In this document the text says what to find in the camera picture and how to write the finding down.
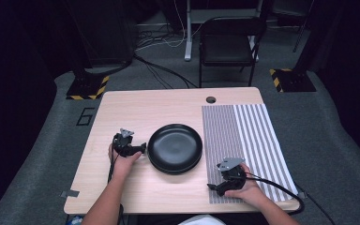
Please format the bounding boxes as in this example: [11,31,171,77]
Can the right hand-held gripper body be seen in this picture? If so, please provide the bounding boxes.
[216,157,248,192]

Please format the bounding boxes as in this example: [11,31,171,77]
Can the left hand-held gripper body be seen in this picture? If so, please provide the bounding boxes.
[112,127,139,158]

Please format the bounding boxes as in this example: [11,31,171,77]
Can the person's left hand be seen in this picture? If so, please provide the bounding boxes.
[107,143,143,181]

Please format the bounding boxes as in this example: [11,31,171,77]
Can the person's right hand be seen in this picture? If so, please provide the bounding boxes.
[224,162,271,209]

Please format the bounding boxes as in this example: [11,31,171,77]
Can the person's white clothing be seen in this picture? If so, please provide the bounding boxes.
[177,215,226,225]

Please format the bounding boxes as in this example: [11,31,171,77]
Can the grey striped placemat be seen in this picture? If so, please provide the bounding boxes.
[201,103,299,204]

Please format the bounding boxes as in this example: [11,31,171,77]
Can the black stand base striped edge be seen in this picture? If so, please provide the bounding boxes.
[269,68,317,93]
[66,74,111,101]

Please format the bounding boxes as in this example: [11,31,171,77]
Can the grey tape piece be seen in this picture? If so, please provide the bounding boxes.
[59,189,81,199]

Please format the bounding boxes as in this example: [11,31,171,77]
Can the blue white object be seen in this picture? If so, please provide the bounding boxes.
[66,215,83,225]

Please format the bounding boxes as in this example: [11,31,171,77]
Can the black folding chair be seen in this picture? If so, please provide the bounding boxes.
[198,16,267,88]

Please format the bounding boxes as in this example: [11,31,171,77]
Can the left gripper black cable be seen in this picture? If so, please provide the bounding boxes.
[107,153,126,225]

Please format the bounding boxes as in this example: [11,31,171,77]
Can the thick black floor cable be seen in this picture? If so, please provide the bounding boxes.
[133,54,200,89]

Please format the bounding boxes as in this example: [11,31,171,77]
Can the thin black floor cable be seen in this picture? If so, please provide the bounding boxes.
[294,183,337,225]

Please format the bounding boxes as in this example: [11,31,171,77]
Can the white floor cables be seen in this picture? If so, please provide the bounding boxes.
[135,0,203,51]

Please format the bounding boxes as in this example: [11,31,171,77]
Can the white desk frame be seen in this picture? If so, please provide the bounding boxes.
[184,0,263,62]

